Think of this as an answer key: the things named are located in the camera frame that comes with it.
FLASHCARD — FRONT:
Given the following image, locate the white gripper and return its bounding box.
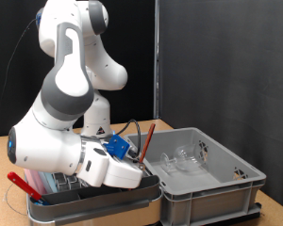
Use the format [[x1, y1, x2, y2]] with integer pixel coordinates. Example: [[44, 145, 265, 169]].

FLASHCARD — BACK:
[[102, 156, 147, 190]]

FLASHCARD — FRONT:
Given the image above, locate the clear wine glass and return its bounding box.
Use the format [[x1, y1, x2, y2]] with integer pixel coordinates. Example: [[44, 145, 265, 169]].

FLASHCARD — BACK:
[[159, 143, 209, 173]]

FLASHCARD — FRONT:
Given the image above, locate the light blue plate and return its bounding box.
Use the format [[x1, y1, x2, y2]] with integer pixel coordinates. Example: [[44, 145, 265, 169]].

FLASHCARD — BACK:
[[42, 171, 58, 194]]

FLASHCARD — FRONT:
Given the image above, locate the grey plastic crate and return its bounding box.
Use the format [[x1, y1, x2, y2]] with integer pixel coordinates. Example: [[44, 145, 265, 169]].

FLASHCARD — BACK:
[[124, 126, 267, 226]]

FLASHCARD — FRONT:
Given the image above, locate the vertical metal pole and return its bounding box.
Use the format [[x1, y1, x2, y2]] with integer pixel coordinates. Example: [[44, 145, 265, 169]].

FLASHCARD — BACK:
[[153, 0, 161, 120]]

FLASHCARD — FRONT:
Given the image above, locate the pink plate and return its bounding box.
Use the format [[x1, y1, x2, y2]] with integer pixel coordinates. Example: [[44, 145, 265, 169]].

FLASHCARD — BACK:
[[23, 169, 47, 196]]

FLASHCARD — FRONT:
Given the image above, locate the black backdrop curtain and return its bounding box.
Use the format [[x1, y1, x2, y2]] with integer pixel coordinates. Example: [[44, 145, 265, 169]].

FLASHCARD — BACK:
[[0, 0, 157, 137]]

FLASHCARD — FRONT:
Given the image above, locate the dark grey backdrop curtain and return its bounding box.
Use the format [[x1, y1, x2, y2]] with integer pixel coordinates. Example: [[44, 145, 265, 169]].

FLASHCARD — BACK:
[[158, 0, 283, 213]]

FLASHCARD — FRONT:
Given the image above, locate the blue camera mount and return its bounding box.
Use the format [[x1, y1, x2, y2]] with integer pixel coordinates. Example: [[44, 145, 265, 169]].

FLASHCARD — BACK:
[[102, 134, 131, 160]]

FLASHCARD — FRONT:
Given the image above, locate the grey wire dish rack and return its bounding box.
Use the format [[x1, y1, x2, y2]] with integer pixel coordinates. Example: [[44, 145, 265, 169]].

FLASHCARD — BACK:
[[25, 142, 164, 226]]

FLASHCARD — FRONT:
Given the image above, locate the blue handled utensil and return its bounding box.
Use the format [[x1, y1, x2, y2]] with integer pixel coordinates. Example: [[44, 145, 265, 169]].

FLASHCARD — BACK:
[[32, 198, 51, 207]]

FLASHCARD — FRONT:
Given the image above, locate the red handled utensil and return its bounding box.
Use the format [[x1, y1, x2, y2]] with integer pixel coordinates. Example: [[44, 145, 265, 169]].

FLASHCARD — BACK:
[[7, 171, 43, 202]]

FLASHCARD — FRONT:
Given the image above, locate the long black hanging cable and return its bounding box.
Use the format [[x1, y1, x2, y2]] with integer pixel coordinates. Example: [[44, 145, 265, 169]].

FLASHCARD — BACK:
[[0, 18, 39, 158]]

